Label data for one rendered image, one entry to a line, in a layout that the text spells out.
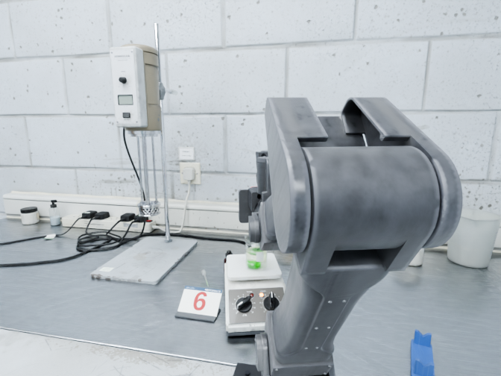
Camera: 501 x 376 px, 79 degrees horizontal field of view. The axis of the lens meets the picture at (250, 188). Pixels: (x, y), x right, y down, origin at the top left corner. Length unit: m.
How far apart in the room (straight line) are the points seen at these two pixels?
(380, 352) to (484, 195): 0.76
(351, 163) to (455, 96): 1.04
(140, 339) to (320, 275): 0.52
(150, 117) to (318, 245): 0.78
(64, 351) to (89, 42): 1.11
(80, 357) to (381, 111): 0.62
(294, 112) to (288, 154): 0.05
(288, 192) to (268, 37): 1.03
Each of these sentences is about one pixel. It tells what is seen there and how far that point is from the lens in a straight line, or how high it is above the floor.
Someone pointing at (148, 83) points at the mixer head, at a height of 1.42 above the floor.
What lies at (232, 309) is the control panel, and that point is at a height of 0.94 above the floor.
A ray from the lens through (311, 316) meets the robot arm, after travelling 0.27.
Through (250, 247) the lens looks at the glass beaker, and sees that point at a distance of 0.67.
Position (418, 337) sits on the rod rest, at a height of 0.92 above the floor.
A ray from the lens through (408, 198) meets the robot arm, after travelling 0.18.
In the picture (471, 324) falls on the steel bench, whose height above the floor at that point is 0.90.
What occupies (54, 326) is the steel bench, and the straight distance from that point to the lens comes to 0.79.
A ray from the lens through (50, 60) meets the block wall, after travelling 1.57.
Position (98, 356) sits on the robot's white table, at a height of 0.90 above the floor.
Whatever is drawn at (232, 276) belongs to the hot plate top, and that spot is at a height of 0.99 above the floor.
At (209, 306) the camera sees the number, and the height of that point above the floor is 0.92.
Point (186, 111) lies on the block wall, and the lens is 1.22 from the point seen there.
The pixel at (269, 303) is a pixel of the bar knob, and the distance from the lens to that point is 0.66.
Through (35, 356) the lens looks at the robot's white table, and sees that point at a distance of 0.73.
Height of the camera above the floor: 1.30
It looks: 11 degrees down
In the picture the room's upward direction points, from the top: straight up
